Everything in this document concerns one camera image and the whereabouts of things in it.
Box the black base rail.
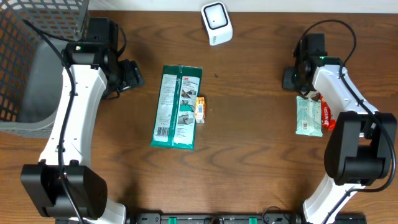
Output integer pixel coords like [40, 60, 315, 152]
[127, 212, 368, 224]

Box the light teal wipes pack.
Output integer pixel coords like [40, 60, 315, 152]
[295, 96, 323, 137]

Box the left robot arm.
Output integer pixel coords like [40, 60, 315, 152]
[21, 17, 144, 224]

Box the green white packet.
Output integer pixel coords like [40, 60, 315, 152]
[150, 65, 203, 150]

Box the narrow red stick packet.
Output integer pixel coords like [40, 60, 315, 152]
[320, 95, 336, 130]

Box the small orange white carton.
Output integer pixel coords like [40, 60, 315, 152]
[195, 96, 206, 124]

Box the grey plastic mesh basket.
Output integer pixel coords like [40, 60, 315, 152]
[1, 0, 90, 138]

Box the white barcode scanner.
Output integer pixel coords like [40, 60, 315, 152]
[201, 1, 233, 46]

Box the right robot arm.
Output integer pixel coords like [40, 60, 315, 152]
[282, 34, 397, 223]

